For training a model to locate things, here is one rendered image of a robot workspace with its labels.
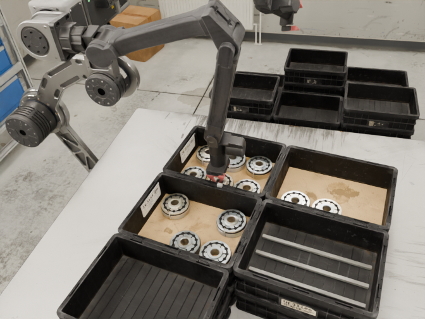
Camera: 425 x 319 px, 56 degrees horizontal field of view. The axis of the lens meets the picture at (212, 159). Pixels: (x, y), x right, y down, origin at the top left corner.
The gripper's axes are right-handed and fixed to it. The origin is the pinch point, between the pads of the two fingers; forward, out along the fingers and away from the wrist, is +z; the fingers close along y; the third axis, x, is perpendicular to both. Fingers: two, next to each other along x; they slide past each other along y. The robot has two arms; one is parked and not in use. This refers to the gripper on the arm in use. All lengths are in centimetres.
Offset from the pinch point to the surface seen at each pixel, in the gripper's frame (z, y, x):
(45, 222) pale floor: 89, 20, 126
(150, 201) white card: -1.8, -17.6, 20.6
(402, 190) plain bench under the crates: 17, 27, -69
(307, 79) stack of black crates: 37, 137, -20
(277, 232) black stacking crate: 4.0, -16.0, -24.9
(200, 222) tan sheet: 4.0, -18.0, 1.9
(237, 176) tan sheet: 4.3, 7.2, -5.1
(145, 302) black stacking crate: 4, -51, 9
